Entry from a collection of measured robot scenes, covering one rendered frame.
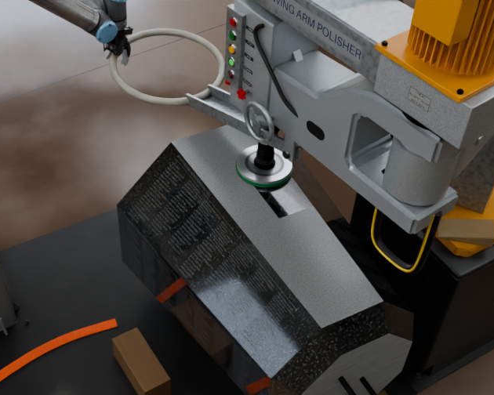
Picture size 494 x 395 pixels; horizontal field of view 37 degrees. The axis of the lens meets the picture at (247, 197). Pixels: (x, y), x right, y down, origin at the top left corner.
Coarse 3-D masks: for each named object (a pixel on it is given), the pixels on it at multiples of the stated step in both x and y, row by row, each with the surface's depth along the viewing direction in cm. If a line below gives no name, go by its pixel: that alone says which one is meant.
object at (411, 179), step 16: (400, 144) 206; (400, 160) 207; (416, 160) 203; (448, 160) 203; (384, 176) 219; (400, 176) 210; (416, 176) 207; (432, 176) 206; (448, 176) 209; (400, 192) 213; (416, 192) 211; (432, 192) 211
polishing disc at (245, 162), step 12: (240, 156) 286; (252, 156) 287; (276, 156) 287; (240, 168) 281; (252, 168) 282; (276, 168) 283; (288, 168) 283; (252, 180) 278; (264, 180) 277; (276, 180) 278
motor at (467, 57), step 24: (432, 0) 165; (456, 0) 160; (480, 0) 166; (432, 24) 168; (456, 24) 163; (480, 24) 170; (384, 48) 188; (408, 48) 189; (432, 48) 180; (456, 48) 177; (480, 48) 175; (432, 72) 182; (456, 72) 181; (480, 72) 180; (456, 96) 175
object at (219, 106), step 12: (192, 96) 296; (216, 96) 302; (228, 96) 295; (204, 108) 292; (216, 108) 284; (228, 108) 293; (228, 120) 280; (240, 120) 274; (264, 132) 264; (276, 144) 261; (288, 156) 252; (300, 156) 253
